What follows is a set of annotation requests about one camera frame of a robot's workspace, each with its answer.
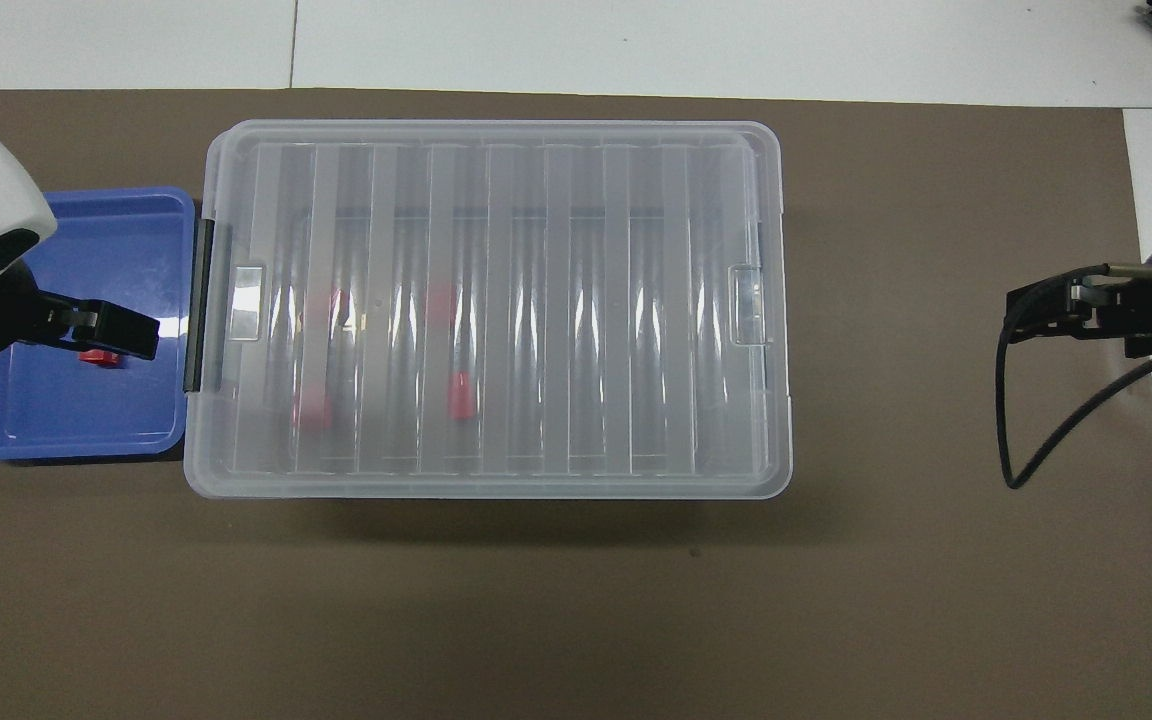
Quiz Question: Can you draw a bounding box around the blue plastic tray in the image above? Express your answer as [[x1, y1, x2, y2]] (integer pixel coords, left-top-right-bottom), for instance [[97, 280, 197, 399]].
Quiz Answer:
[[0, 187, 199, 463]]

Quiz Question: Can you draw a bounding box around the black box latch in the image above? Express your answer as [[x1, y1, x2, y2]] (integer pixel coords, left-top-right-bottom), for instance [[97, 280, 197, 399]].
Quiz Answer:
[[183, 220, 234, 394]]

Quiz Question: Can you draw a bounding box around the clear plastic storage box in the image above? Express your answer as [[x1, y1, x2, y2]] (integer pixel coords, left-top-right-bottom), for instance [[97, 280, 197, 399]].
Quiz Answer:
[[183, 125, 792, 498]]

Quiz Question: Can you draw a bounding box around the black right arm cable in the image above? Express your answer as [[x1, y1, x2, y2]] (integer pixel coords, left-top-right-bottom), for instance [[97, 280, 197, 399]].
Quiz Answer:
[[1001, 262, 1152, 491]]

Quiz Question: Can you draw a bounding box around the brown table mat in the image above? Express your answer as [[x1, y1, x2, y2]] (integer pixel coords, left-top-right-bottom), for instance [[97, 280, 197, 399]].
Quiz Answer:
[[0, 88, 1152, 720]]

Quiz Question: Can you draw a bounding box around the clear ribbed box lid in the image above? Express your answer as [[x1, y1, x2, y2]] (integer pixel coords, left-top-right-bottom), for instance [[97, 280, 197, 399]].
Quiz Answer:
[[181, 120, 794, 499]]

